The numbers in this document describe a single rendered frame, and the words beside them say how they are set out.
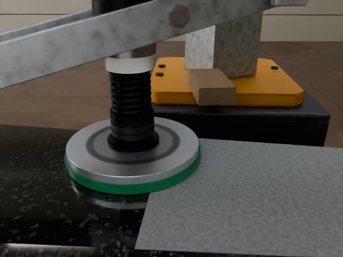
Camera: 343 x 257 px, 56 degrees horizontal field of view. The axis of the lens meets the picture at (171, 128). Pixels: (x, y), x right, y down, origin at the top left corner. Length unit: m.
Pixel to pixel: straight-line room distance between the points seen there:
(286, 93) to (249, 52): 0.22
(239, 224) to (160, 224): 0.10
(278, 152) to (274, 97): 0.45
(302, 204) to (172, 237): 0.18
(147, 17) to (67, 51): 0.11
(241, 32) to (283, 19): 5.74
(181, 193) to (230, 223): 0.08
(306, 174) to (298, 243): 0.15
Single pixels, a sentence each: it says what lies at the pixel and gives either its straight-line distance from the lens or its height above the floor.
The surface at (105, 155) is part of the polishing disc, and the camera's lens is 0.49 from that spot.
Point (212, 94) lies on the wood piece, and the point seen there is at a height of 0.81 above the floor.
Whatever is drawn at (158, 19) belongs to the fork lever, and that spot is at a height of 1.04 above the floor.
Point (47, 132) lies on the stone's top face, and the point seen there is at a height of 0.82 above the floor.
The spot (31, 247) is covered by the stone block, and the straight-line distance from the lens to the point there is 0.41.
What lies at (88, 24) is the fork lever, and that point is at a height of 1.04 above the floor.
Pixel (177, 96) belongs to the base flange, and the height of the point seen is 0.77.
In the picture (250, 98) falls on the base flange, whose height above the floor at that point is 0.77.
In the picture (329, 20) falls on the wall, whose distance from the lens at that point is 7.19.
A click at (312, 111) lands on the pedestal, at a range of 1.02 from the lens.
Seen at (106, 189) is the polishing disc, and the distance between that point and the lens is 0.45.
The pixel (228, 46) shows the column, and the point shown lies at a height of 0.89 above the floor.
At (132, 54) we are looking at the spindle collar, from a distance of 0.44.
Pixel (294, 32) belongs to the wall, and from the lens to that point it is 6.96.
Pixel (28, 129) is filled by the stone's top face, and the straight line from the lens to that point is 0.69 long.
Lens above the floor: 1.09
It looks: 25 degrees down
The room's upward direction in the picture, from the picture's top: straight up
